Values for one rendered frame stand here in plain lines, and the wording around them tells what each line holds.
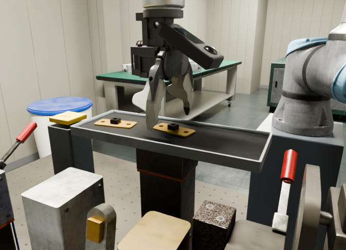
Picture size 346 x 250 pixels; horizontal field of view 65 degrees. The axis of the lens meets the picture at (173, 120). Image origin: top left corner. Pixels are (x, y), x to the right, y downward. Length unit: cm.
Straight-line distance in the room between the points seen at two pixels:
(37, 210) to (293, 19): 711
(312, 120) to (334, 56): 18
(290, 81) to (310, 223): 50
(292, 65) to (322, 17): 655
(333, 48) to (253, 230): 39
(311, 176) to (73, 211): 33
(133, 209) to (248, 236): 75
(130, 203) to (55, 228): 71
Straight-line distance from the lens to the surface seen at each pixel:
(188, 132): 52
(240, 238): 41
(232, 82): 529
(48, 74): 339
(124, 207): 113
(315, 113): 75
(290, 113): 75
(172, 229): 41
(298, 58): 73
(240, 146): 48
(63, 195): 46
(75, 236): 48
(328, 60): 64
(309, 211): 30
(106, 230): 41
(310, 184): 33
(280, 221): 43
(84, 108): 263
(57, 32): 347
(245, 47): 655
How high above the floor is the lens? 134
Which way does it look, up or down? 18 degrees down
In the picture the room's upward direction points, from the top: straight up
